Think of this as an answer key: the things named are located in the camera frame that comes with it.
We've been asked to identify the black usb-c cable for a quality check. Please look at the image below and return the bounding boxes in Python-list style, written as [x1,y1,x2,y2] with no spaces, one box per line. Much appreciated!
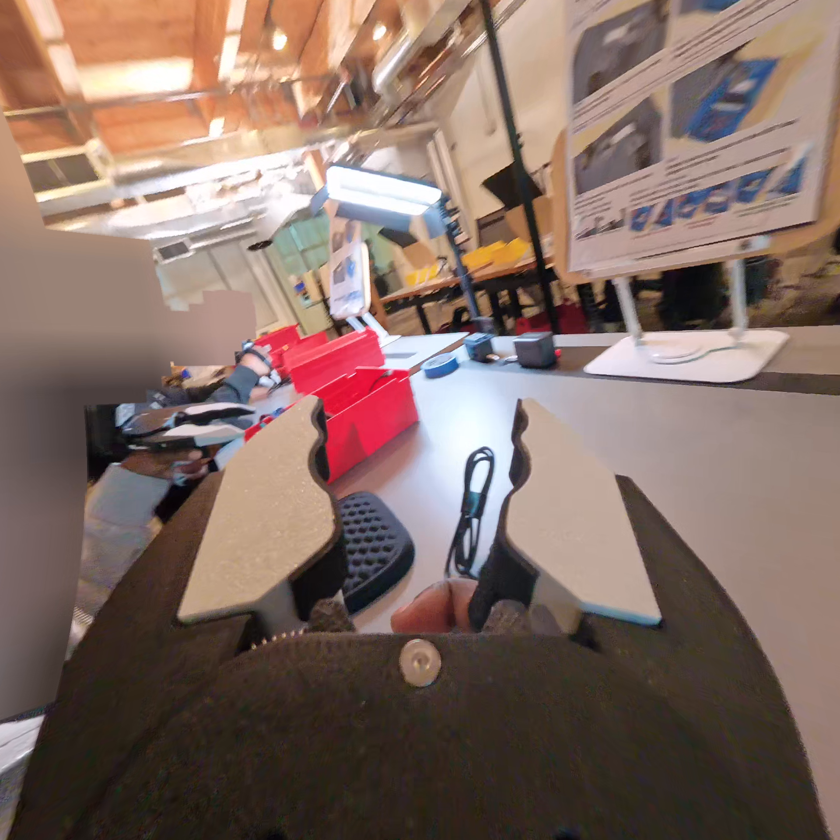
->
[445,446,496,580]

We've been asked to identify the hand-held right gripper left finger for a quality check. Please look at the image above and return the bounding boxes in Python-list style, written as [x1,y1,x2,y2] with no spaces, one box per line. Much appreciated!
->
[176,395,349,636]

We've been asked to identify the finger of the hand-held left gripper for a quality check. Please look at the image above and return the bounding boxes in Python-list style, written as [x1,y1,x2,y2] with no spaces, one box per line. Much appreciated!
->
[172,402,258,425]
[159,423,246,450]

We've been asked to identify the white poster stand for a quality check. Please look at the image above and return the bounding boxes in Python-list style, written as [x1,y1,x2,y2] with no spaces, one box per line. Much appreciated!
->
[341,311,427,368]
[583,236,790,385]

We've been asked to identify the cardboard box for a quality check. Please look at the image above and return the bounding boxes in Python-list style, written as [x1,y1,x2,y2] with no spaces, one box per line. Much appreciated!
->
[502,193,555,250]

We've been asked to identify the black textured pad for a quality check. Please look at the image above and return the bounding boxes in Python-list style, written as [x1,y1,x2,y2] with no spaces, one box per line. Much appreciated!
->
[335,491,416,616]

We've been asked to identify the instruction poster board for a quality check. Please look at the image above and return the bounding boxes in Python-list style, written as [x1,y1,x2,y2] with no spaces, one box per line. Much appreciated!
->
[551,0,840,284]
[326,220,376,322]

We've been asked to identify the wooden work table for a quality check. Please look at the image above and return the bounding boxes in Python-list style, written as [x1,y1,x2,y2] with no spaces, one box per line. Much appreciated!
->
[379,256,559,336]

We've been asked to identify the grey cube charger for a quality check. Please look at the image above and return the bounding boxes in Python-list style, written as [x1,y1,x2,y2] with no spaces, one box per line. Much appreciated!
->
[513,331,560,370]

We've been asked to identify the person's grey zip jacket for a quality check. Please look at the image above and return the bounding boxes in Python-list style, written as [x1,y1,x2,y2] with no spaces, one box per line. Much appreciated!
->
[85,462,175,526]

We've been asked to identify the red plastic bin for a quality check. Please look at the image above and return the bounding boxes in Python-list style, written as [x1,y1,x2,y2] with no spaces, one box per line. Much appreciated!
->
[252,323,329,368]
[308,367,421,483]
[282,328,386,395]

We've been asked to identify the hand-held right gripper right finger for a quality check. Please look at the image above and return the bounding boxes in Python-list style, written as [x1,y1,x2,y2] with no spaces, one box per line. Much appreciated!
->
[467,397,664,636]

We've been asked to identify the black desk lamp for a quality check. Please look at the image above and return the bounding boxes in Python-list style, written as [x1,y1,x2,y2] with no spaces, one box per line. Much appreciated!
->
[308,164,496,336]

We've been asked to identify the person's right hand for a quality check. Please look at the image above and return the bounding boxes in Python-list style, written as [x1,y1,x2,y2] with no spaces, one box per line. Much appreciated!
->
[392,581,479,634]

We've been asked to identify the silver air duct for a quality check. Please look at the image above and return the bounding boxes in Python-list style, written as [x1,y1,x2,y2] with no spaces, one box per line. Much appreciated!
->
[371,13,475,99]

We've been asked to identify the black metal pole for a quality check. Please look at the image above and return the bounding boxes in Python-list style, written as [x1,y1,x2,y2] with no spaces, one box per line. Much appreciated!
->
[479,0,562,334]

